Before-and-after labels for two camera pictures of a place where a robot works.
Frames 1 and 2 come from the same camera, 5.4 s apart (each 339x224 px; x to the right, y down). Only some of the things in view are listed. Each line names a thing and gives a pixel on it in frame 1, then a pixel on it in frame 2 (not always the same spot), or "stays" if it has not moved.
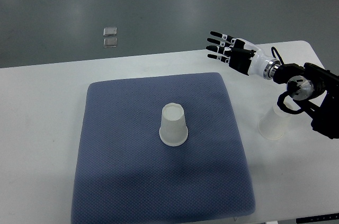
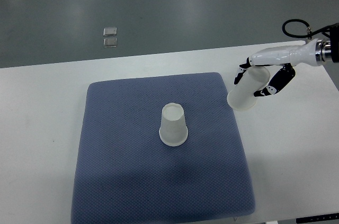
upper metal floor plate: [110, 31] stays
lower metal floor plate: [110, 42] stays
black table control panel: [318, 217] stays
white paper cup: [271, 125] -> [241, 97]
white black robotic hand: [242, 56] -> [312, 53]
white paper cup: [173, 128] stays
